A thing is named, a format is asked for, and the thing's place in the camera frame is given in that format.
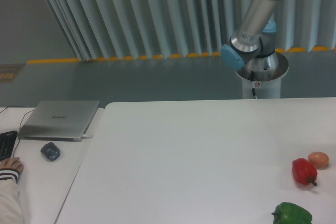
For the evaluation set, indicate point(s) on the person's hand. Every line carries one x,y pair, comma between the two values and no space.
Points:
12,164

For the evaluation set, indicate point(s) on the forearm in white sleeve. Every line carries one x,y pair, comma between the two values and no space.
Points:
11,210

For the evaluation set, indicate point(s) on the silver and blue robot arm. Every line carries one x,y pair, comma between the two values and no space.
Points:
254,38

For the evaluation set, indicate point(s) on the black keyboard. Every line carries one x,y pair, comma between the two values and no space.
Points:
7,142

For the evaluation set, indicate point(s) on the black computer mouse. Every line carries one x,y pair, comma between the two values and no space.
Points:
51,151

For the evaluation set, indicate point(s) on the silver closed laptop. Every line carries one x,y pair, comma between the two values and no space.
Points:
59,120

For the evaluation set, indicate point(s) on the grey pleated curtain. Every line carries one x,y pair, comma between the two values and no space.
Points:
122,29

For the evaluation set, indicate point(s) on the green bell pepper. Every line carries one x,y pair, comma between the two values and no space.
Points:
287,212

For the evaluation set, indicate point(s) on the red bell pepper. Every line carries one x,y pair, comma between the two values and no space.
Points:
304,172

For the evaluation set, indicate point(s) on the brown egg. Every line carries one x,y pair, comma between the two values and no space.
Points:
319,160

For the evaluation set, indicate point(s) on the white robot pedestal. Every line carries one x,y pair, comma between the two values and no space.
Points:
261,77

